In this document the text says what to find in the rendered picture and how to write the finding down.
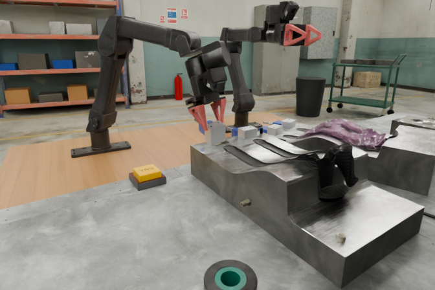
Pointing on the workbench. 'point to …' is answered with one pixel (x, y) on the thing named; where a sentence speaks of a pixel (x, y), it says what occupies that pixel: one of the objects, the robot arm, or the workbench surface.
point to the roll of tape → (230, 276)
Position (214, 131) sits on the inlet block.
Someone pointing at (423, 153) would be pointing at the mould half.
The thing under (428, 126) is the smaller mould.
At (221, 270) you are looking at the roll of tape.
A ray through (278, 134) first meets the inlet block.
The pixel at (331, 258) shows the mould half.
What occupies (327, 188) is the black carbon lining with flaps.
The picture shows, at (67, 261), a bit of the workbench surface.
